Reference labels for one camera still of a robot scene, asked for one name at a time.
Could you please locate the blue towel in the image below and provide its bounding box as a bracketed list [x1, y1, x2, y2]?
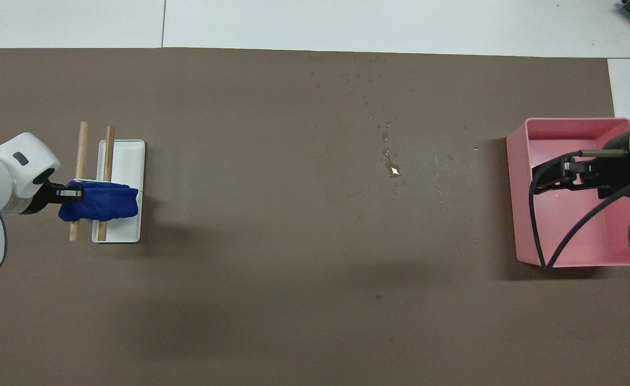
[58, 181, 140, 223]

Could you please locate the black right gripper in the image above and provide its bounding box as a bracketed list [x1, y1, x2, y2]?
[534, 134, 630, 199]

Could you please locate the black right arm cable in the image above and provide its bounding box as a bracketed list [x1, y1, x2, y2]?
[528, 150, 630, 271]

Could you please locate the brown table mat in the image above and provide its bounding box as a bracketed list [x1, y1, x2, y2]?
[0, 47, 630, 386]

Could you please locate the water puddle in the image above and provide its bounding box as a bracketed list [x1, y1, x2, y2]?
[380, 146, 404, 180]

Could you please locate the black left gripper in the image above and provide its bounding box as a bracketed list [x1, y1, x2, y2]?
[34, 180, 84, 213]

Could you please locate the pink plastic bin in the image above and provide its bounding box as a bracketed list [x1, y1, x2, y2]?
[506, 117, 630, 268]

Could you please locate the wooden rack rod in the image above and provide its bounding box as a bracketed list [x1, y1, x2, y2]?
[69, 122, 89, 241]
[97, 126, 116, 241]

